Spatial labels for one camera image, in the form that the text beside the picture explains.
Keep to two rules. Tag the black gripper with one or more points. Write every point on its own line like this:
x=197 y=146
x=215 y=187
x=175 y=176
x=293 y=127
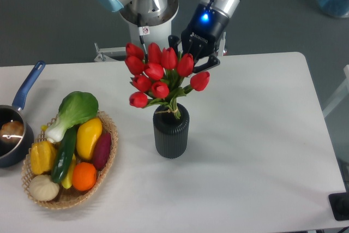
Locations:
x=200 y=36

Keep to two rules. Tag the red tulip bouquet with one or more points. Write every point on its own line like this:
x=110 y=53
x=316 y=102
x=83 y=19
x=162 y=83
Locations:
x=161 y=76

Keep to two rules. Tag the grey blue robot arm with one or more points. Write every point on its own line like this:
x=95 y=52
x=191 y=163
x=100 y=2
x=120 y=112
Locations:
x=225 y=7

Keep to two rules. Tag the black ribbed vase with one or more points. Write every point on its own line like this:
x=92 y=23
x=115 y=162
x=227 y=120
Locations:
x=171 y=134

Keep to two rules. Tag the green bok choy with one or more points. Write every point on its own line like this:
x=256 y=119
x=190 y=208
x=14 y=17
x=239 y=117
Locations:
x=76 y=108

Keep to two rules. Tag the yellow mango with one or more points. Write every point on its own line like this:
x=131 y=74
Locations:
x=87 y=136

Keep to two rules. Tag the purple sweet potato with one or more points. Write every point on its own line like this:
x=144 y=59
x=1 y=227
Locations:
x=102 y=151

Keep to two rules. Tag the green cucumber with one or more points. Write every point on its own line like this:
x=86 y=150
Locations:
x=64 y=155

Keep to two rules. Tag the orange fruit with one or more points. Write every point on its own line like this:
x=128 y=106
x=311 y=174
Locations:
x=84 y=176

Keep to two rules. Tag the woven wicker basket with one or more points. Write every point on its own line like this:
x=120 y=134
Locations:
x=68 y=198

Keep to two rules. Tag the yellow bell pepper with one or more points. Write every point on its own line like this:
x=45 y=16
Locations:
x=43 y=156

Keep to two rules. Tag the yellow banana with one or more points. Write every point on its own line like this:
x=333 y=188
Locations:
x=67 y=181

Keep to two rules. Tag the brown bread in pan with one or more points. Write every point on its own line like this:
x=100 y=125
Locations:
x=12 y=132

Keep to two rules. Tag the white steamed bun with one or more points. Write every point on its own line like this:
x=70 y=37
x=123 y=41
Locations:
x=42 y=188

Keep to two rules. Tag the blue saucepan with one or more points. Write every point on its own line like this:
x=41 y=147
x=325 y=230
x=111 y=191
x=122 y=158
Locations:
x=11 y=154

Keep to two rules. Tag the black device at edge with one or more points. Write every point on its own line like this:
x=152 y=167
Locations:
x=339 y=205

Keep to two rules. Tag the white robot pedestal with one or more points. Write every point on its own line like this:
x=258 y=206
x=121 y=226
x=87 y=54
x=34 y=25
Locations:
x=149 y=21

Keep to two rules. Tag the white frame at right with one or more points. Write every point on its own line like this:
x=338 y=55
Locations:
x=337 y=96

